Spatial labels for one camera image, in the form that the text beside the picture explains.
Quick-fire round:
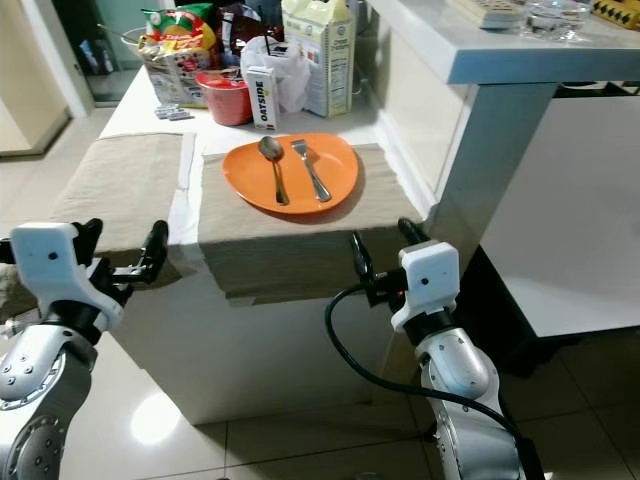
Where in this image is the silver metal fork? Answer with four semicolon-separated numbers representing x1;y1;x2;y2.
290;139;333;204

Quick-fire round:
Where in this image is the beige linen placemat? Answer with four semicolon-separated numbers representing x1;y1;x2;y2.
198;143;426;304
0;133;183;321

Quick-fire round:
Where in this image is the white raised bar counter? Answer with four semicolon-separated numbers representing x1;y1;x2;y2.
360;0;640;341

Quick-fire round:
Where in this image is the orange plate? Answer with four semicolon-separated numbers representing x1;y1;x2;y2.
222;133;361;216

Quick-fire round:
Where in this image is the white kitchen island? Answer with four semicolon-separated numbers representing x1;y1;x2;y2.
95;60;441;426

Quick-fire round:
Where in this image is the small grey blister pack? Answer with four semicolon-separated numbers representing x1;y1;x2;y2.
155;103;193;122

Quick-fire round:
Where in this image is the red instant noodle bowl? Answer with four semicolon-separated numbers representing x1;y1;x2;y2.
195;70;251;127

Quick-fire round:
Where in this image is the white Oatside drink carton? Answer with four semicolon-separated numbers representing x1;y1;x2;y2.
245;67;279;131

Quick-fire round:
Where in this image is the beige kitchen cabinet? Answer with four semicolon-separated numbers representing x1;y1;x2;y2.
0;0;53;156

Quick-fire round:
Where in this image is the large cream printed carton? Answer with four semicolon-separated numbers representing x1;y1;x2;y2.
280;0;356;119

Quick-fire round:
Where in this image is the white plastic bag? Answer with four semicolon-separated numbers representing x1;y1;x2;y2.
240;38;306;113

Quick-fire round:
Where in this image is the red yellow snack bag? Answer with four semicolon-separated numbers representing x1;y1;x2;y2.
140;8;216;61

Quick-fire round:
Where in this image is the flat cream box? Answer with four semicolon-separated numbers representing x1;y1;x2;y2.
445;0;526;29

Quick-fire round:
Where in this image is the dark red snack bag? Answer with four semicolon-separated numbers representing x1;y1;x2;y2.
215;5;283;46

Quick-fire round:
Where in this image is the clear glass bowl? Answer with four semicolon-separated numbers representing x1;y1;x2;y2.
525;0;596;43

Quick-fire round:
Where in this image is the yellow packet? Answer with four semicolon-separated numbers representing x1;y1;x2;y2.
592;0;640;31

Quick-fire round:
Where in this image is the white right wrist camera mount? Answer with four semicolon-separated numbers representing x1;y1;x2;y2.
390;241;461;333

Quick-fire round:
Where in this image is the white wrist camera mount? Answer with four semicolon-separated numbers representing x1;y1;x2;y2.
390;241;461;333
10;222;111;331

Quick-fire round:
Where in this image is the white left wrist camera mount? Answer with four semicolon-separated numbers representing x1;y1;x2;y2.
10;222;111;331

